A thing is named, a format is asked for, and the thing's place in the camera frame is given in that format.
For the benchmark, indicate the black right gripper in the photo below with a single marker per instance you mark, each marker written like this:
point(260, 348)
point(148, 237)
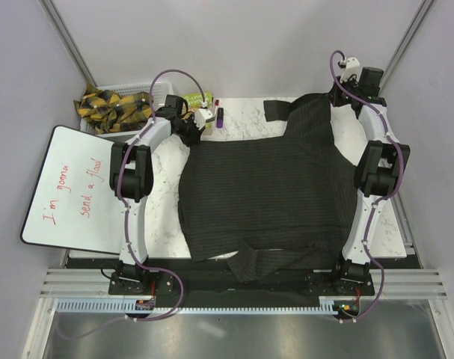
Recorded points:
point(334, 96)

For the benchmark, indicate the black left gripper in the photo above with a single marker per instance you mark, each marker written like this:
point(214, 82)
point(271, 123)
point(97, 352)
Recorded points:
point(196, 136)

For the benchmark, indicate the dark striped long sleeve shirt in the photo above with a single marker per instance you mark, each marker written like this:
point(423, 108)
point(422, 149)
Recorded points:
point(285, 202)

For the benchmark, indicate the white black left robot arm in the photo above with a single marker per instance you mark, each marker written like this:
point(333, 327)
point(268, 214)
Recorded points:
point(131, 178)

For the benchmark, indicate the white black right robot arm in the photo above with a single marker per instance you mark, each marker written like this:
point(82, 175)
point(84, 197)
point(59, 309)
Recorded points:
point(379, 171)

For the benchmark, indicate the green paperback book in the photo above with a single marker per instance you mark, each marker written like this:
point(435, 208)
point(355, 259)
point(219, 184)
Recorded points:
point(194, 102)

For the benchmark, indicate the purple black marker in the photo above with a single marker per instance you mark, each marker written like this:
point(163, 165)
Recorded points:
point(220, 118)

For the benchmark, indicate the white plastic basket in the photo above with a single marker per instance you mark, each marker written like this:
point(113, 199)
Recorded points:
point(160, 91)

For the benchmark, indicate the yellow black plaid shirt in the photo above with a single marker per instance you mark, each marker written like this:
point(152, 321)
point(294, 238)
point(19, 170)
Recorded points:
point(107, 111)

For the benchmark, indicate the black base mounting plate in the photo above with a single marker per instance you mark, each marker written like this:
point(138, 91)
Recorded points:
point(211, 283)

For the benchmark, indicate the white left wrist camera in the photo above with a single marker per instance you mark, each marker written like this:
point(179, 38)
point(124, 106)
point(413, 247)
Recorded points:
point(204, 118)

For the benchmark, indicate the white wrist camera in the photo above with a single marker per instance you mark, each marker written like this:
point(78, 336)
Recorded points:
point(351, 69)
point(204, 118)

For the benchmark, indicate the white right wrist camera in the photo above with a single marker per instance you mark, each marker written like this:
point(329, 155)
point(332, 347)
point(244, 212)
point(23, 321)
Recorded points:
point(351, 69)

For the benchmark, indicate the right aluminium frame post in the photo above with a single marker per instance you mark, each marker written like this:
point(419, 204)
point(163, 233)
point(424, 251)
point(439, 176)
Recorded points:
point(406, 41)

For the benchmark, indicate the aluminium frame post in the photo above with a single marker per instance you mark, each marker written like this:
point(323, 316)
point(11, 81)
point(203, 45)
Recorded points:
point(66, 37)
point(406, 41)

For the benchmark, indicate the white whiteboard black frame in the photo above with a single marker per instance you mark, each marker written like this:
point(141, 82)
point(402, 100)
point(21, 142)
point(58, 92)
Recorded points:
point(73, 205)

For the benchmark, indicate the left aluminium frame post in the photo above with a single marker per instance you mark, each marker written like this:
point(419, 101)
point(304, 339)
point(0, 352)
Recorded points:
point(66, 37)

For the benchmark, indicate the white slotted cable duct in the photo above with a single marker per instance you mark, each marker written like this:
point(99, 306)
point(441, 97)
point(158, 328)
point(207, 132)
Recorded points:
point(138, 306)

